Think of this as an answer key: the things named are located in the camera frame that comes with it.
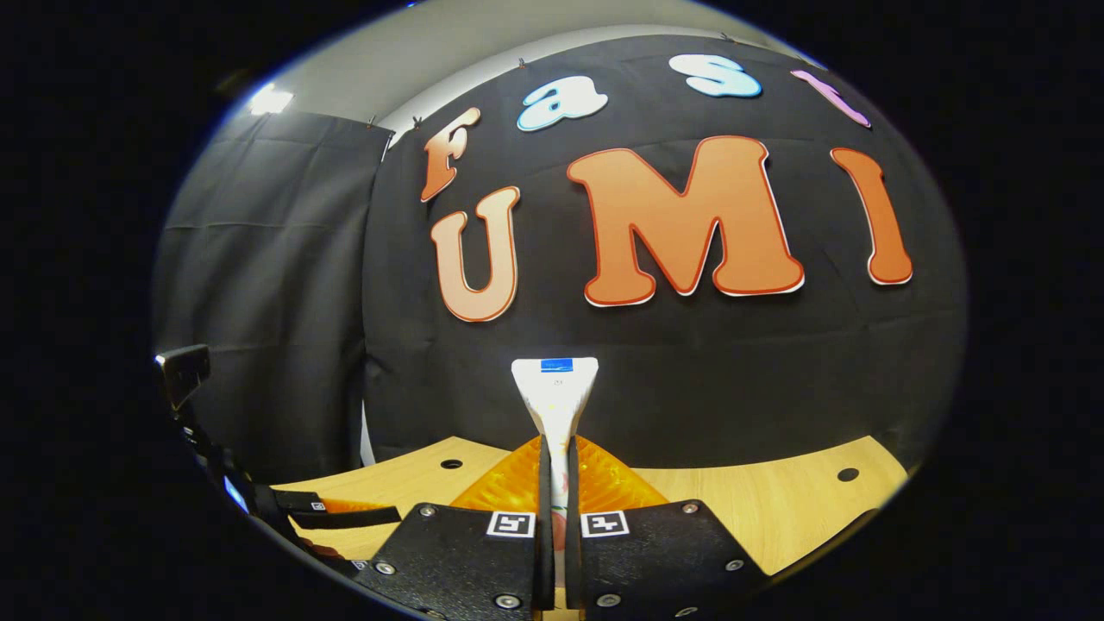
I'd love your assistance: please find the plain dark cloth panel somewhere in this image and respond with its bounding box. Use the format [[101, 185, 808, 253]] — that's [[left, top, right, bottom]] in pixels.
[[154, 110, 393, 484]]

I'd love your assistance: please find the wooden desktop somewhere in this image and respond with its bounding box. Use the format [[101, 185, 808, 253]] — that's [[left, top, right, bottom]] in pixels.
[[272, 436, 911, 621]]

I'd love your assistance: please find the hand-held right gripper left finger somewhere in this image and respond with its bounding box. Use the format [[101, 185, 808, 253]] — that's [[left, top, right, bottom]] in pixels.
[[354, 436, 555, 618]]

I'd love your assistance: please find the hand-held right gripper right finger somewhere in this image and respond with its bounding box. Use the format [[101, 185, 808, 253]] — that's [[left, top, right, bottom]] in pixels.
[[565, 436, 768, 618]]

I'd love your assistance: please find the white toothpaste tube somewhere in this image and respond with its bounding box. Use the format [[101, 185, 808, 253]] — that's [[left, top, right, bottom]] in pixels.
[[511, 357, 600, 596]]

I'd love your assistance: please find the black backdrop cloth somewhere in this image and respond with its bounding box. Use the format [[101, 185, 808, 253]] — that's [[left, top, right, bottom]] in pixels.
[[362, 34, 967, 471]]

